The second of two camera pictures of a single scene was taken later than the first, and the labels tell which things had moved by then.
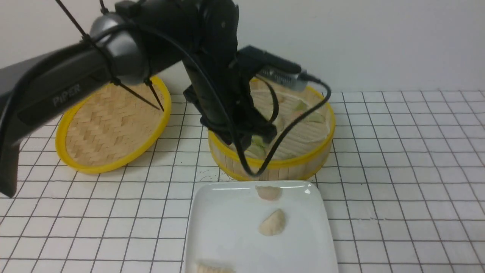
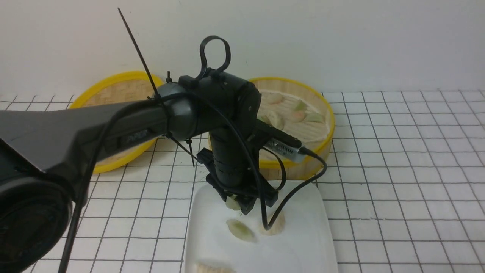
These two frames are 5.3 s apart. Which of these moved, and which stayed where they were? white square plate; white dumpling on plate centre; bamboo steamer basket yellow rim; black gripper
Moved: black gripper
Stayed: white dumpling on plate centre; bamboo steamer basket yellow rim; white square plate
